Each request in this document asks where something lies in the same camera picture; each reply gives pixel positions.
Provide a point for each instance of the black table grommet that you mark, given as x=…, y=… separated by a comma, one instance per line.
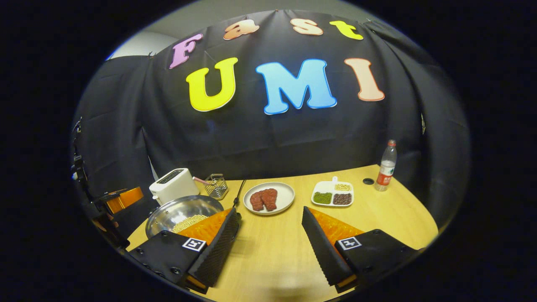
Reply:
x=368, y=181

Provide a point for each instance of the pile of soybeans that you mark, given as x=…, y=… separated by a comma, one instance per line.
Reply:
x=188, y=222

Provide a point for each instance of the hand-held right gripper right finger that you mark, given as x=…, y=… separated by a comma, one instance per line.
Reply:
x=321, y=247

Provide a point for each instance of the stainless steel pot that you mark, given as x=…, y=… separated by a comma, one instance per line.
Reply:
x=180, y=207

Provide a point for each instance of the clear water bottle red label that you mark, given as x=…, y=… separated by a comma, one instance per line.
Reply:
x=386, y=172

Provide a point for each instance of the white round plate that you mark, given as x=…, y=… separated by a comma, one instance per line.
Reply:
x=285, y=197

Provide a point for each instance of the green mung bean portion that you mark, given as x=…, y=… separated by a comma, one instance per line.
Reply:
x=322, y=198

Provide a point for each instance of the pink stick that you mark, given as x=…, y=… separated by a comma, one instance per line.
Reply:
x=200, y=180

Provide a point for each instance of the white toaster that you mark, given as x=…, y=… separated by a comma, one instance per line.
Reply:
x=174, y=186

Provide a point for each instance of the dark red bean portion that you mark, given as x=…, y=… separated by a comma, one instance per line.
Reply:
x=342, y=199

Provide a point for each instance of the white divided dish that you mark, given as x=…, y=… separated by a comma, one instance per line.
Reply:
x=331, y=188

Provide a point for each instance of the red raw meat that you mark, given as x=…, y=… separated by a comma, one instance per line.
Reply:
x=264, y=200

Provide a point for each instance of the small soybean portion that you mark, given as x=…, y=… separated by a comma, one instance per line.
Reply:
x=342, y=187

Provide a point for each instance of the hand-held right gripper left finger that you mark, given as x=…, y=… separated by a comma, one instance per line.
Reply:
x=218, y=247

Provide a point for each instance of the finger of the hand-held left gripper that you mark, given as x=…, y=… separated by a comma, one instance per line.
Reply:
x=126, y=199

